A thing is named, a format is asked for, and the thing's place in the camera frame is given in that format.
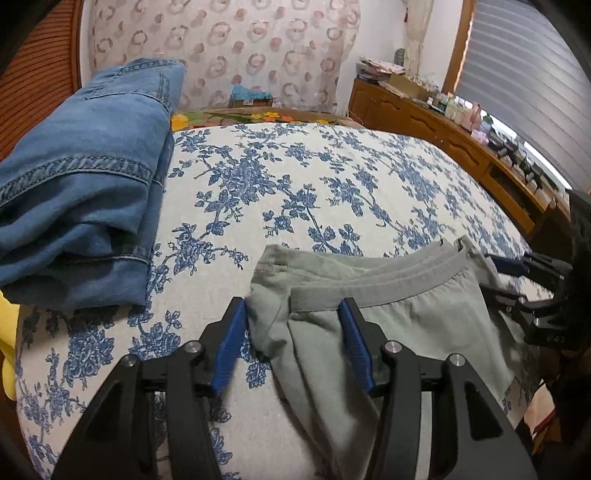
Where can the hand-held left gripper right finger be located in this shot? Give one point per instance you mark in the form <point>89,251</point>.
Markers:
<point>358,346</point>

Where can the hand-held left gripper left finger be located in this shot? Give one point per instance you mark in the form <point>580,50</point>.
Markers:
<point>228,350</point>

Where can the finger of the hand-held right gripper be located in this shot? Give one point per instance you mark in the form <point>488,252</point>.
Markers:
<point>526,266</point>
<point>512,300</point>

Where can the grey-green pants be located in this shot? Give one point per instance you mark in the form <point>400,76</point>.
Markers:
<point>406,332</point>

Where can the pink bottle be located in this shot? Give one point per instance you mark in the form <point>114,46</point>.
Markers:
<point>474,116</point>

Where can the wooden cabinet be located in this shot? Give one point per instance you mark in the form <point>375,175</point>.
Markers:
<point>438,129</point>

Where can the blue floral white blanket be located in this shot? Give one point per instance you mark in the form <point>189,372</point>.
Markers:
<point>300,184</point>

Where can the grey window blind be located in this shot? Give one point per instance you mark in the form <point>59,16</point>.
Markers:
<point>535,69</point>

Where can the cardboard box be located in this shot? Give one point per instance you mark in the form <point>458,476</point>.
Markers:
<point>406,86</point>

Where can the yellow cloth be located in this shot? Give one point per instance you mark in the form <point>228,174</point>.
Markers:
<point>7,350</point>

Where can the folded blue jeans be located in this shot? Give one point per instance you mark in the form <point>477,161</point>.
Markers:
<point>78,184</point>

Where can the yellow flower bed sheet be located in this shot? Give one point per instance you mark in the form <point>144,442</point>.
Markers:
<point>258,117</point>

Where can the stack of papers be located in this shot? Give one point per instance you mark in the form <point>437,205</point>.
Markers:
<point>381,68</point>

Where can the cream lace curtain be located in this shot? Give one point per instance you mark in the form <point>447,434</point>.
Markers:
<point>415,37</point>

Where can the blue packet box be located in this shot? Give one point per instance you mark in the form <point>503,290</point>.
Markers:
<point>251,97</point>

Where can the circle patterned curtain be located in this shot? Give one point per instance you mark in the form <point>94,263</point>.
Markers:
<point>231,46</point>

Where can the wooden louvered door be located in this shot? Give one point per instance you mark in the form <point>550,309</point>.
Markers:
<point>37,78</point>

